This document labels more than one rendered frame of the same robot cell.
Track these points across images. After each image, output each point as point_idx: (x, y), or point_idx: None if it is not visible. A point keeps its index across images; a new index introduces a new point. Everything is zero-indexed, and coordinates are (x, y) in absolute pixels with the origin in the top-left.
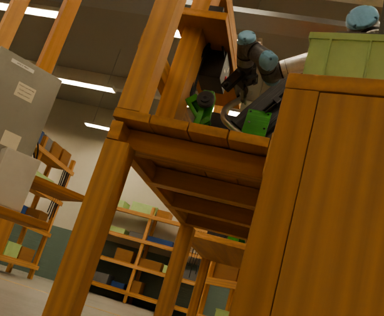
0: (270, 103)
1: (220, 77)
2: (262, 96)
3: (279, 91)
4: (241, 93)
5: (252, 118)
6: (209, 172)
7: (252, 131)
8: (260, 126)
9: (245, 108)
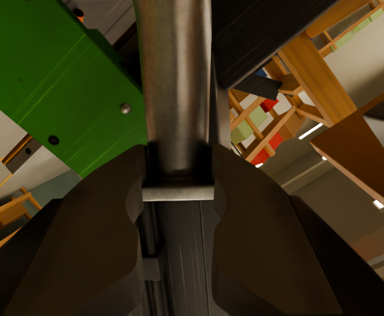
0: (146, 238)
1: None
2: (211, 229)
3: (185, 283)
4: (105, 226)
5: (133, 133)
6: None
7: (61, 83)
8: (74, 134)
9: (216, 142)
